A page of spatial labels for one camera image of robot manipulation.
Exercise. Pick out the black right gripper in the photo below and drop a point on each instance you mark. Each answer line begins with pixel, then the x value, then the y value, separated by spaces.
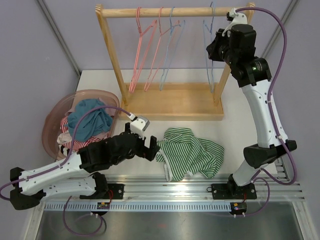
pixel 218 40

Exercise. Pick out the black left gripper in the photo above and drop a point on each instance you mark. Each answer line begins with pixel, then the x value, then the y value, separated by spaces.
pixel 147 153

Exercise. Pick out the green white striped tank top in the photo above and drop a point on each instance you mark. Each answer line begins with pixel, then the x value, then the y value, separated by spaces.
pixel 184 154

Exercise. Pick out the blue tank top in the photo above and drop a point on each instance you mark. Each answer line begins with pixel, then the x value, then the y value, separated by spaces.
pixel 87 120

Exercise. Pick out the blue wire hanger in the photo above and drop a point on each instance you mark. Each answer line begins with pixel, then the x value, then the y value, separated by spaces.
pixel 208 29
pixel 171 51

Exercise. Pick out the red white striped tank top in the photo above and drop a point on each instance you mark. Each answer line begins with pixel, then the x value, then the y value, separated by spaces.
pixel 65 138

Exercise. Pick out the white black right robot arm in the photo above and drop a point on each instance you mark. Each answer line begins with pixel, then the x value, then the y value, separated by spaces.
pixel 235 45

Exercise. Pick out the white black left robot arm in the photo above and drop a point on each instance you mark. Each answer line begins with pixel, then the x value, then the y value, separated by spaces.
pixel 79 174

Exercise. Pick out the wooden clothes rack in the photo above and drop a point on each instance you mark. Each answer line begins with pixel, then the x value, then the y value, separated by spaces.
pixel 186 101

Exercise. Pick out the pink translucent plastic basket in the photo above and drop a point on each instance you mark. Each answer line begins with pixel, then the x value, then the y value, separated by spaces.
pixel 51 128

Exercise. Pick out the aluminium frame post right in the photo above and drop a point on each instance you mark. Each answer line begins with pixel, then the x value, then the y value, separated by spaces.
pixel 269 41

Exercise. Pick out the aluminium frame post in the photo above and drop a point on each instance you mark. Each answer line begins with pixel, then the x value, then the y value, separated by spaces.
pixel 59 37
pixel 269 41

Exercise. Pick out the slotted white cable duct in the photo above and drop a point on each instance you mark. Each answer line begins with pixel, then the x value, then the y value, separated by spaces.
pixel 121 206

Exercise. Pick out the aluminium frame post left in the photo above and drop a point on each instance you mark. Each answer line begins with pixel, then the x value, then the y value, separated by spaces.
pixel 59 37

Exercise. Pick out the aluminium mounting rail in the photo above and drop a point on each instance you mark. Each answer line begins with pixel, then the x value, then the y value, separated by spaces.
pixel 147 187

